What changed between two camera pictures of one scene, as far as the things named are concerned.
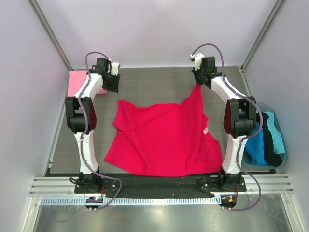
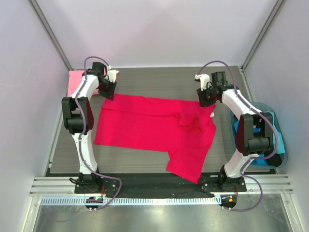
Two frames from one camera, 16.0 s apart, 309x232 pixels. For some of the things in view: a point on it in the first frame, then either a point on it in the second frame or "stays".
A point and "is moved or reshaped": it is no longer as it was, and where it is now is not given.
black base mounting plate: [190, 185] stays
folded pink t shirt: [76, 78] stays
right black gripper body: [200, 79] -> [205, 98]
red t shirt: [172, 140] is moved or reshaped
